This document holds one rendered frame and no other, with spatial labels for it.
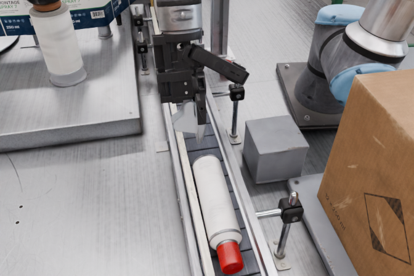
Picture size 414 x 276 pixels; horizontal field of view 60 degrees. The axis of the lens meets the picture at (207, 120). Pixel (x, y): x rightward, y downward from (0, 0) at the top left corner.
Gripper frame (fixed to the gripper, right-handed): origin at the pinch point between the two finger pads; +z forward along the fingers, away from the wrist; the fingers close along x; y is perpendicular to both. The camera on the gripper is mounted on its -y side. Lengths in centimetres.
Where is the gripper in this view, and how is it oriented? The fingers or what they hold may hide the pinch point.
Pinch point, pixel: (202, 136)
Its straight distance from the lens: 69.2
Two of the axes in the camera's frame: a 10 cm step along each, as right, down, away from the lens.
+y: -9.8, 1.3, -1.5
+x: 1.9, 3.4, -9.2
